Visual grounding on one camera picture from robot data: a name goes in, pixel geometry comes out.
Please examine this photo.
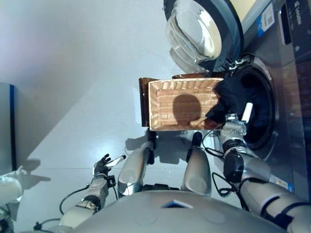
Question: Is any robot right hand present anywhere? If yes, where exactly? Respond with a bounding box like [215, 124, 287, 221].
[225, 102, 254, 125]

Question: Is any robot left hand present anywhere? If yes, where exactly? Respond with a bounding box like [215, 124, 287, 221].
[93, 153, 127, 176]

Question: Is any black garment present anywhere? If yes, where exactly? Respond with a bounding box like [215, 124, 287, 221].
[205, 75, 253, 123]

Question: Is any dark grey washing machine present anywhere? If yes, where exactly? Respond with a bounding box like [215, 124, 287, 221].
[208, 0, 311, 195]

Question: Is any round glass washing machine door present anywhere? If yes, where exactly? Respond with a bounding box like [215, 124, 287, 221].
[162, 0, 245, 73]

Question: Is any rectangular wicker laundry basket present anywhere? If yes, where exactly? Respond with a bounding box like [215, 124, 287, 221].
[148, 77, 225, 132]

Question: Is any silver robot right leg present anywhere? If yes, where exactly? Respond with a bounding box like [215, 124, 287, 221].
[182, 132, 212, 197]

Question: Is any brown wooden stool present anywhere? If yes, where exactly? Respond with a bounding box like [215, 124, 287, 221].
[138, 72, 211, 127]

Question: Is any blue energy label sticker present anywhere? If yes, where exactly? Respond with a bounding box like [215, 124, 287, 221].
[269, 176, 296, 194]

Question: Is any grey robot torso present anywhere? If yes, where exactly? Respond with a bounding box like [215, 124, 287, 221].
[70, 184, 287, 233]

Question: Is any white round object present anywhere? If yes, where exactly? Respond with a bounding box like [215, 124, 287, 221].
[0, 176, 24, 203]

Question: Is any small blue white sticker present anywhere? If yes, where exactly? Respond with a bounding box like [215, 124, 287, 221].
[257, 2, 276, 38]

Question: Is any thin white floor cable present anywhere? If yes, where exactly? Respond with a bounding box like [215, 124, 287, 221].
[123, 143, 137, 155]

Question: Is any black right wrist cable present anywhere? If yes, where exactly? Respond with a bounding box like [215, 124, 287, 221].
[201, 130, 248, 209]

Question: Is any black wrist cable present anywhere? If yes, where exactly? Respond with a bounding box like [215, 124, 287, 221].
[201, 130, 248, 209]
[34, 179, 120, 231]

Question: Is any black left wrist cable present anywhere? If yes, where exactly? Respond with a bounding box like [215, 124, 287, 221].
[34, 179, 120, 231]

